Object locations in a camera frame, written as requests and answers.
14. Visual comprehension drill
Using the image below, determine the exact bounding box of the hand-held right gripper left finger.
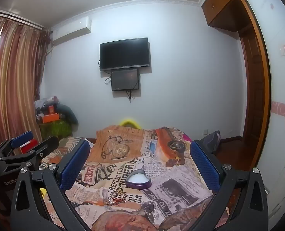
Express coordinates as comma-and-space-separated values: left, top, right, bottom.
10, 140, 91, 231

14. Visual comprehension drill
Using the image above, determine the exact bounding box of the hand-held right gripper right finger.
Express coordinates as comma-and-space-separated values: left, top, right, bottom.
190, 140, 269, 231

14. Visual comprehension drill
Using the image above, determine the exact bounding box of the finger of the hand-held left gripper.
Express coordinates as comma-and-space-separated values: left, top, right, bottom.
0, 130, 34, 160
0, 136, 60, 172

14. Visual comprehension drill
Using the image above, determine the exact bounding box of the red gold woven bracelet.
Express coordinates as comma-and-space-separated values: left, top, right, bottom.
108, 194, 127, 206

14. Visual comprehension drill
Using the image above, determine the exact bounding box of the purple heart-shaped tin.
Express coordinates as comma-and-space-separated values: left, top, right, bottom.
125, 170, 152, 190

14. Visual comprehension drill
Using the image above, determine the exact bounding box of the red and white box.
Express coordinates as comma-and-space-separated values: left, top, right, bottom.
19, 138, 39, 154

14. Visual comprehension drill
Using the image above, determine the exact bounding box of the dark grey bag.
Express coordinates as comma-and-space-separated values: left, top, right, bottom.
200, 130, 221, 153

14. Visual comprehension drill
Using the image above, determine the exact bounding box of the flat orange box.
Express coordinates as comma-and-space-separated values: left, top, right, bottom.
42, 113, 61, 124

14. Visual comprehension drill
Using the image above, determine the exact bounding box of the dark green bag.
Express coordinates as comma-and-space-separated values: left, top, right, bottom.
59, 104, 79, 133

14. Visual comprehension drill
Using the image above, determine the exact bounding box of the pile of clutter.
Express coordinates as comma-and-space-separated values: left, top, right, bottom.
34, 96, 61, 116

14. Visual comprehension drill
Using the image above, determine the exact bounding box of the striped brown curtain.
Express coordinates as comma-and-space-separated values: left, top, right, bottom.
0, 12, 52, 154

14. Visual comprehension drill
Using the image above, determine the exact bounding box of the printed newspaper-pattern blanket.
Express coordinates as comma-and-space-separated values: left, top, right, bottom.
40, 125, 229, 231

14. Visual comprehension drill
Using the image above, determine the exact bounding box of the yellow round object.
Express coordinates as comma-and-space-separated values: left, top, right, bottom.
120, 118, 143, 128

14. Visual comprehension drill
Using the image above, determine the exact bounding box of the white appliance with stickers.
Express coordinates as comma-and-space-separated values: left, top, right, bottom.
255, 151, 285, 223

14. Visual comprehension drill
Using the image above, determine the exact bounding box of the wooden door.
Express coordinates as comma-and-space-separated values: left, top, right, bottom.
237, 0, 272, 170

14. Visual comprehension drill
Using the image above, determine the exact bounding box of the small black monitor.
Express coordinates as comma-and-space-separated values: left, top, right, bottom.
111, 69, 140, 92

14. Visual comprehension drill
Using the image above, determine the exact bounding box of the white air conditioner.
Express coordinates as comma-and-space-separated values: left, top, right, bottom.
52, 16, 92, 46

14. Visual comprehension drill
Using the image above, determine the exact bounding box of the wooden overhead cabinet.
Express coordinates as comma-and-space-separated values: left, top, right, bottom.
201, 0, 244, 33

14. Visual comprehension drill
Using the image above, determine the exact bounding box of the black monitor cable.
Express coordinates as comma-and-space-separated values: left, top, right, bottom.
125, 90, 136, 103

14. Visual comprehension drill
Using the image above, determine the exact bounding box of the black wall television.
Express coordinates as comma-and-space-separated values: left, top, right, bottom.
99, 38, 150, 72

